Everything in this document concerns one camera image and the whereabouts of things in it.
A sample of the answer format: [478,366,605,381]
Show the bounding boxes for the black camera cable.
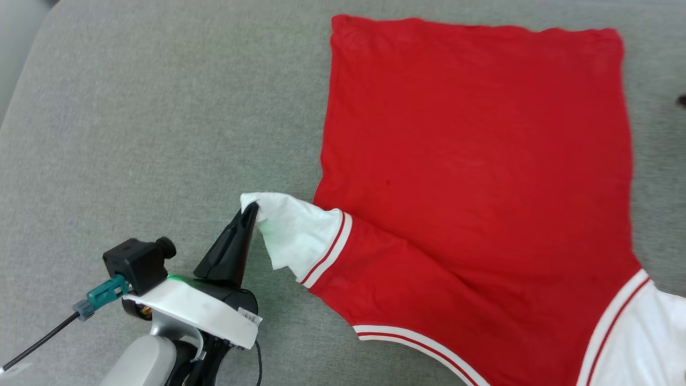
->
[0,311,81,374]

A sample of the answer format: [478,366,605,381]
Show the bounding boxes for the grey fabric sofa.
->
[0,0,686,386]

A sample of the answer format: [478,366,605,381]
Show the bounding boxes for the teal cable connector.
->
[72,274,130,323]

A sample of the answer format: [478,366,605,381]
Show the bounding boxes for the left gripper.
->
[167,202,260,386]

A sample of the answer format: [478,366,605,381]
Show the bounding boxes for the red white jersey shirt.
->
[240,14,686,386]

